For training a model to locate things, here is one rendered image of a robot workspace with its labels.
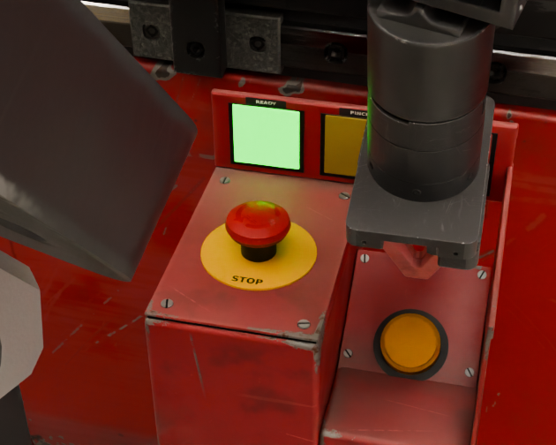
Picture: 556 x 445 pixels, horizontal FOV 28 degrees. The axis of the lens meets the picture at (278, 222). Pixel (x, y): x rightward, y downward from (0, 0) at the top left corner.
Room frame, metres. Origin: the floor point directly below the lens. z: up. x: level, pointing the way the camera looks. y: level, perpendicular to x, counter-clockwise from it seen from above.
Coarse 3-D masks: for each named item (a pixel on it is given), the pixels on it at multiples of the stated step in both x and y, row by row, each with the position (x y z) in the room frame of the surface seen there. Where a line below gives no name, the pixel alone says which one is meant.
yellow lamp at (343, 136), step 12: (336, 120) 0.61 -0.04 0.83; (348, 120) 0.60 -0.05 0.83; (360, 120) 0.60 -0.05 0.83; (336, 132) 0.61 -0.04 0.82; (348, 132) 0.60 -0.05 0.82; (360, 132) 0.60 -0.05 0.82; (336, 144) 0.61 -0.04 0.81; (348, 144) 0.60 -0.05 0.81; (360, 144) 0.60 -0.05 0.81; (324, 156) 0.61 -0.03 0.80; (336, 156) 0.61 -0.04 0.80; (348, 156) 0.60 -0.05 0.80; (324, 168) 0.61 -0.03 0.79; (336, 168) 0.61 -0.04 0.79; (348, 168) 0.60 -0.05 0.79
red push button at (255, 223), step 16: (240, 208) 0.54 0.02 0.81; (256, 208) 0.54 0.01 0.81; (272, 208) 0.54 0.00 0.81; (240, 224) 0.52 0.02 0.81; (256, 224) 0.52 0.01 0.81; (272, 224) 0.52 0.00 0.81; (288, 224) 0.53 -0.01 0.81; (240, 240) 0.52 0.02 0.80; (256, 240) 0.51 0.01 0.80; (272, 240) 0.52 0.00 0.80; (256, 256) 0.52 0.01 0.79; (272, 256) 0.53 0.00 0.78
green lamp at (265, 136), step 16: (240, 112) 0.62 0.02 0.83; (256, 112) 0.62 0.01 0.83; (272, 112) 0.62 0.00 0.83; (288, 112) 0.61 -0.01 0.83; (240, 128) 0.62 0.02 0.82; (256, 128) 0.62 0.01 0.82; (272, 128) 0.62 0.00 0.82; (288, 128) 0.61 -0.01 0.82; (240, 144) 0.62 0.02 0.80; (256, 144) 0.62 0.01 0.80; (272, 144) 0.62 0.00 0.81; (288, 144) 0.61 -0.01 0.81; (240, 160) 0.62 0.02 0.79; (256, 160) 0.62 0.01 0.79; (272, 160) 0.62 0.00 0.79; (288, 160) 0.61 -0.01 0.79
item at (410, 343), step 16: (400, 320) 0.52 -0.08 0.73; (416, 320) 0.52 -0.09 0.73; (384, 336) 0.52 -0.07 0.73; (400, 336) 0.51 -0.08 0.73; (416, 336) 0.51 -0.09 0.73; (432, 336) 0.51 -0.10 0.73; (384, 352) 0.51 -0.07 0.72; (400, 352) 0.50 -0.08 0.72; (416, 352) 0.50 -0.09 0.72; (432, 352) 0.50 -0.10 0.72; (400, 368) 0.50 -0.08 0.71; (416, 368) 0.50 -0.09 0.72
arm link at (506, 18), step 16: (416, 0) 0.43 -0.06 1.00; (432, 0) 0.42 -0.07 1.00; (448, 0) 0.42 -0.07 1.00; (464, 0) 0.42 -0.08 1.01; (480, 0) 0.42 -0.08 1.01; (496, 0) 0.42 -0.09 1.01; (512, 0) 0.41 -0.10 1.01; (480, 16) 0.42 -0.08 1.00; (496, 16) 0.41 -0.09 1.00; (512, 16) 0.41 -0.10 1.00
